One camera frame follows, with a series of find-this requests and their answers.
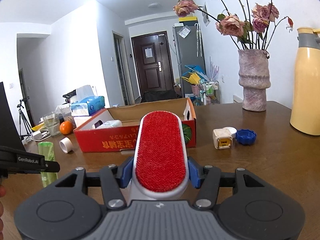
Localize person's hand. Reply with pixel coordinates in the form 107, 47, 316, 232
0, 185, 6, 239

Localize grey refrigerator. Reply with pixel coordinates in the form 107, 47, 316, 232
172, 25, 206, 97

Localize wire storage rack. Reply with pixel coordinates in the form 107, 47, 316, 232
199, 80, 220, 105

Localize dried pink roses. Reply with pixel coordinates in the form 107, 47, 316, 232
173, 0, 295, 52

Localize small white bottle cap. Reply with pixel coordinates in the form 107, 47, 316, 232
225, 127, 237, 138

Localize red white lint brush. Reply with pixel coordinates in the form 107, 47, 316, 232
130, 111, 189, 200

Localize white tape roll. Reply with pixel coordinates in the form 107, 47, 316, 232
59, 137, 73, 154

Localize red cardboard pumpkin box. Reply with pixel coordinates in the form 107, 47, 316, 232
74, 98, 196, 152

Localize dark brown door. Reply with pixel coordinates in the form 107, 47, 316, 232
131, 31, 174, 94

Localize clear drinking glass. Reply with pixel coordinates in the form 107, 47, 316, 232
43, 111, 60, 137

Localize white pill bottle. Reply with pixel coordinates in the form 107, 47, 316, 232
96, 120, 123, 129

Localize orange fruit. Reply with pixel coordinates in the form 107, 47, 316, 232
59, 121, 74, 135

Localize black bag on floor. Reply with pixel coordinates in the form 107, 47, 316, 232
141, 89, 177, 103

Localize blue tissue pack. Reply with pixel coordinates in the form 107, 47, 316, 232
70, 85, 105, 116

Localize black paper bag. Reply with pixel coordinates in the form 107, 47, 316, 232
0, 82, 25, 151

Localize blue bottle cap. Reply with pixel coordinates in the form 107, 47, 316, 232
235, 129, 257, 145

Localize beige cube gadget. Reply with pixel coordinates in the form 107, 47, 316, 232
213, 128, 233, 150

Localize clear food container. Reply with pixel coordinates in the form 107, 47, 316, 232
58, 103, 74, 122

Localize yellow box on refrigerator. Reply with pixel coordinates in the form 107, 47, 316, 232
178, 16, 197, 22

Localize camera tripod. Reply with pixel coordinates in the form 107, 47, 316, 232
17, 99, 32, 140

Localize white charger with cable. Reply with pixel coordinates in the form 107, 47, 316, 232
25, 129, 50, 142

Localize green spray bottle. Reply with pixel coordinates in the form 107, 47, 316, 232
38, 141, 58, 188

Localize yellow thermos jug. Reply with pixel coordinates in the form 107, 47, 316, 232
290, 27, 320, 136

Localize pink stone vase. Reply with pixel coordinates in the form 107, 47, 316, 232
238, 49, 271, 112

